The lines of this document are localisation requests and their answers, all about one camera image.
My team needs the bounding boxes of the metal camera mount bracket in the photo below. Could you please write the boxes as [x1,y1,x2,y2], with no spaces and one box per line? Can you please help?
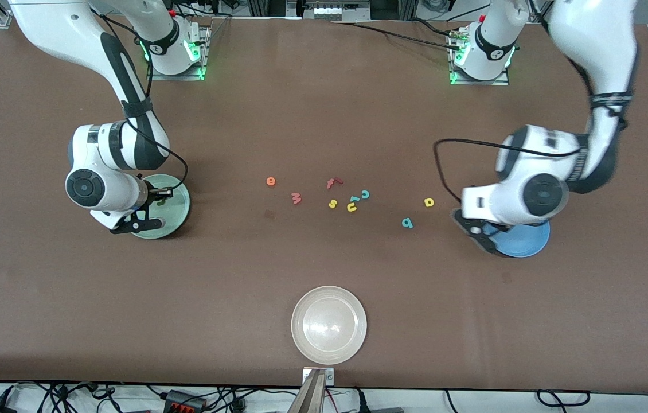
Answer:
[302,367,335,387]

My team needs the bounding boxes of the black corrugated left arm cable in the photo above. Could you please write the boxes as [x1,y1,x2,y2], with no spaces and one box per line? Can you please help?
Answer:
[432,138,584,203]

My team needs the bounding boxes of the aluminium camera mount beam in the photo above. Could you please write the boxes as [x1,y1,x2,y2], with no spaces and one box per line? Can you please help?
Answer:
[288,370,327,413]

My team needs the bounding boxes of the white plate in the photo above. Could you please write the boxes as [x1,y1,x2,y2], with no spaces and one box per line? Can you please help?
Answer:
[291,285,368,365]

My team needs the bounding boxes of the black table cable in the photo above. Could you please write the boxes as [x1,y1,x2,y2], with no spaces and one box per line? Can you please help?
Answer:
[410,17,458,36]
[330,20,465,50]

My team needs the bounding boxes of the black looped floor cable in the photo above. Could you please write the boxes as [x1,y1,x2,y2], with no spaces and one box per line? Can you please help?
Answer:
[536,390,592,409]

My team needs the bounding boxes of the blue plate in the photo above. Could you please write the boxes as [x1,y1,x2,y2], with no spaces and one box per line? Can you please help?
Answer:
[496,220,551,258]

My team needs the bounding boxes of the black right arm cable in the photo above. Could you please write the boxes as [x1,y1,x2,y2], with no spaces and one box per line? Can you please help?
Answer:
[88,6,189,193]

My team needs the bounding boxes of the aluminium frame with connector box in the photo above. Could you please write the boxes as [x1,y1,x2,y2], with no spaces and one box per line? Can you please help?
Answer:
[287,0,372,21]

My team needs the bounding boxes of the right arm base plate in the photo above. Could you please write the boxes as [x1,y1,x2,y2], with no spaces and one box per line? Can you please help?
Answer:
[146,25,212,81]

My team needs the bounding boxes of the black power strip red switches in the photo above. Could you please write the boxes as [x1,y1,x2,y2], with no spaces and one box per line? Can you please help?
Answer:
[163,389,208,413]

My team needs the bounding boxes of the green plate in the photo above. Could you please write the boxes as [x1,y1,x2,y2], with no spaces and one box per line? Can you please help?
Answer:
[129,174,191,240]

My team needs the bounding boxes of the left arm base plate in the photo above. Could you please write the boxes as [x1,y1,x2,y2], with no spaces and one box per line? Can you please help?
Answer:
[448,29,511,87]

